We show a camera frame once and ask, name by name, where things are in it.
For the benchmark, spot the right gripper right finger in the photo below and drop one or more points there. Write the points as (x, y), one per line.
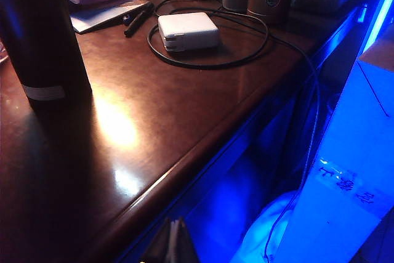
(187, 244)

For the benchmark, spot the white power adapter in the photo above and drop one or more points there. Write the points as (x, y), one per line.
(187, 30)

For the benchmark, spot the black thermos with grey label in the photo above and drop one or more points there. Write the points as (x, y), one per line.
(46, 44)

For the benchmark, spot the black pen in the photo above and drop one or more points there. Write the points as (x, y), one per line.
(135, 24)

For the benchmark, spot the white plastic bag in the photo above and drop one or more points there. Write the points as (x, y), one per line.
(264, 229)

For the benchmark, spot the blue booklet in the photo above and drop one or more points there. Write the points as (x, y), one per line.
(98, 16)

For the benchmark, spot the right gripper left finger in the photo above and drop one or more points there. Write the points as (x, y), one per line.
(164, 244)

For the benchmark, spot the cardboard box with handwriting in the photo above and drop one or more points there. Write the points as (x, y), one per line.
(354, 152)

